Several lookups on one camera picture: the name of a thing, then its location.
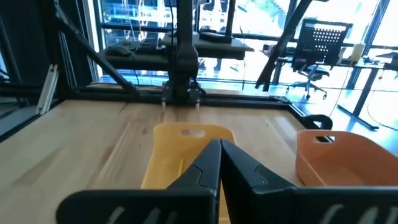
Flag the black diagonal frame strut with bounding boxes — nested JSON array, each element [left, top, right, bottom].
[[53, 0, 141, 98]]

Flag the black office desk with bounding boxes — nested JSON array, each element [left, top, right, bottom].
[[337, 51, 398, 131]]

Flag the black device box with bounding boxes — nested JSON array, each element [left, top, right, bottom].
[[198, 30, 233, 44]]

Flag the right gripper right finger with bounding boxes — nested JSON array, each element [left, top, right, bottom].
[[221, 139, 296, 189]]

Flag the white metal bracket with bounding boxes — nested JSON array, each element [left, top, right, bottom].
[[35, 63, 60, 116]]

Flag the orange plastic bin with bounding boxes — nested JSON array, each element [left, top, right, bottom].
[[294, 129, 398, 188]]

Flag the black office chair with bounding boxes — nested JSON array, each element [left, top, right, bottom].
[[285, 17, 354, 101]]

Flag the black computer mouse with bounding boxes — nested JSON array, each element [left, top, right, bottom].
[[104, 45, 133, 58]]

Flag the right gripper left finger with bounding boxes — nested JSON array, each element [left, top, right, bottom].
[[169, 139, 221, 190]]

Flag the black slanted pole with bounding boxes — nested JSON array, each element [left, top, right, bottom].
[[254, 0, 313, 93]]

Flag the pale yellow cup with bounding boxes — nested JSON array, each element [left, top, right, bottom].
[[350, 42, 365, 63]]

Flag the yellow plastic bin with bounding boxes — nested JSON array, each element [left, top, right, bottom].
[[141, 121, 238, 224]]

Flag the black arched frame bracket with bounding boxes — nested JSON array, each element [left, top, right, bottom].
[[300, 113, 334, 131]]

